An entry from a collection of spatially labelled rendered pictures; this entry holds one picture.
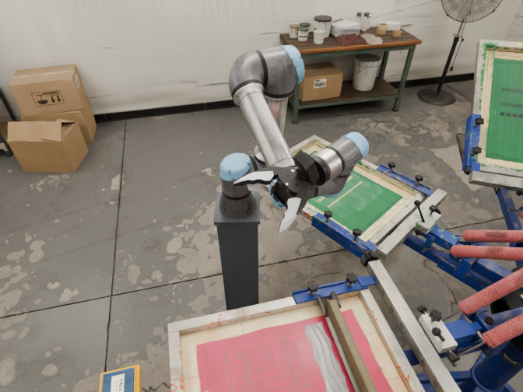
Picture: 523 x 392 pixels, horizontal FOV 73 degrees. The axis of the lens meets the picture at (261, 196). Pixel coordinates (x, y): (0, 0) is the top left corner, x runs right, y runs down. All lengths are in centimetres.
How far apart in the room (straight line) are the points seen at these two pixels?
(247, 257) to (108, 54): 338
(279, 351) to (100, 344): 153
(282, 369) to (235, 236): 53
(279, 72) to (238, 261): 87
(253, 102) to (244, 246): 72
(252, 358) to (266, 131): 80
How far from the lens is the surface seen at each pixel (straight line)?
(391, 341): 143
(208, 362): 137
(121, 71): 457
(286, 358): 137
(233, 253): 158
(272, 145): 94
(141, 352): 254
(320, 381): 135
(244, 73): 105
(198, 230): 307
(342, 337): 133
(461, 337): 147
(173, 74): 457
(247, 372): 135
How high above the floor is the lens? 220
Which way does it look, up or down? 41 degrees down
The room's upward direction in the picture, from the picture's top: straight up
